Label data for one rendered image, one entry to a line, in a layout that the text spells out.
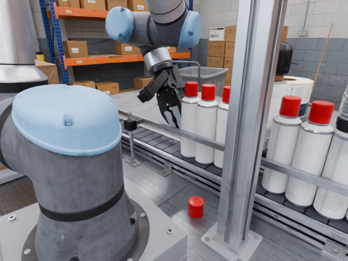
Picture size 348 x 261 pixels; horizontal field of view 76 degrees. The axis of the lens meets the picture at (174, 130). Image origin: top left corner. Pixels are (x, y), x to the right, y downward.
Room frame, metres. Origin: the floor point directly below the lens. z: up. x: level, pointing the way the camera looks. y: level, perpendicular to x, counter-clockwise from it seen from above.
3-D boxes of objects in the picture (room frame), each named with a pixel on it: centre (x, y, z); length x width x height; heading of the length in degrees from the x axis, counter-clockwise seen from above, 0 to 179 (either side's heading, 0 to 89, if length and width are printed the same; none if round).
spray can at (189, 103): (0.57, -0.04, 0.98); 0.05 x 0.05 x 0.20
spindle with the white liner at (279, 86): (0.71, -0.31, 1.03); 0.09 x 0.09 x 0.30
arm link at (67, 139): (0.27, 0.14, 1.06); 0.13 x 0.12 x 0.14; 66
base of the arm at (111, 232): (0.27, 0.13, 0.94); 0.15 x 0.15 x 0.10
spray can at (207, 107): (0.53, -0.08, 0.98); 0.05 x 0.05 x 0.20
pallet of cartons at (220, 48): (4.28, -1.29, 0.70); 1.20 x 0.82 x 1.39; 47
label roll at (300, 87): (0.98, -0.49, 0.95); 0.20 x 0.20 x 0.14
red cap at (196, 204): (0.39, -0.05, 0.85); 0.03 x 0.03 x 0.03
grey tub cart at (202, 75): (3.04, -0.31, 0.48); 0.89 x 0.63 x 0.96; 150
